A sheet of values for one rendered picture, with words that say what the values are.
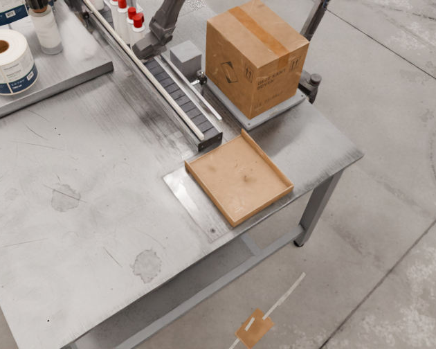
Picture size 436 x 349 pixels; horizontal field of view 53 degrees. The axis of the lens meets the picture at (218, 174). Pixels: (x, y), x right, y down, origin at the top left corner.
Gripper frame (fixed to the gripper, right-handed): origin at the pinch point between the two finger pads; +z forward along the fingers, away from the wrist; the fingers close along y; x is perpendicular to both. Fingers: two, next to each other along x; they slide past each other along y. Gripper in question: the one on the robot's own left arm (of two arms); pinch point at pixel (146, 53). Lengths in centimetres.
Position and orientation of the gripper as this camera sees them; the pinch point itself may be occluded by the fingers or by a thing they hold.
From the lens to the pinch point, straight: 183.6
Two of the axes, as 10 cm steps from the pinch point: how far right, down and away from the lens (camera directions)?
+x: 4.2, 8.9, 1.7
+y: -8.1, 4.5, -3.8
